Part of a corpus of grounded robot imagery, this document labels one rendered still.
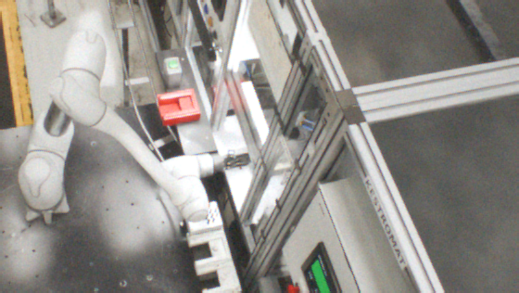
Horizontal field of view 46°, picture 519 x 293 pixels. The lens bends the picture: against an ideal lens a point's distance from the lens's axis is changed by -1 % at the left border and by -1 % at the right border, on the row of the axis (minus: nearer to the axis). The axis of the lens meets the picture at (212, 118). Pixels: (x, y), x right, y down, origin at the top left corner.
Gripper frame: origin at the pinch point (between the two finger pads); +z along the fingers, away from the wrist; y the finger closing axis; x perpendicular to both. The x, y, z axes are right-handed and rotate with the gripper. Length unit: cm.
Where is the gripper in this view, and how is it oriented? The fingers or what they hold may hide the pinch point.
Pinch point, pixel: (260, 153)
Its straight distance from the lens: 245.0
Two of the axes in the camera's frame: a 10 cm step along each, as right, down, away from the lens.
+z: 9.6, -1.8, 2.3
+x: -2.7, -8.4, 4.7
